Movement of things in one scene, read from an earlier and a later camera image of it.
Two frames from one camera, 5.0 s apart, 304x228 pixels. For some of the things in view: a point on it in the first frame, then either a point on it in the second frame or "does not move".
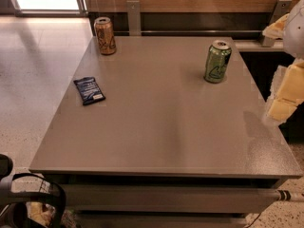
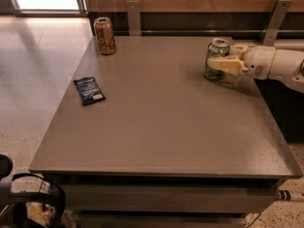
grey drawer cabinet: x=164 y=147 does not move
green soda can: x=218 y=60 does not move
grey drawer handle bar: x=287 y=195 does not move
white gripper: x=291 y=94 to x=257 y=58
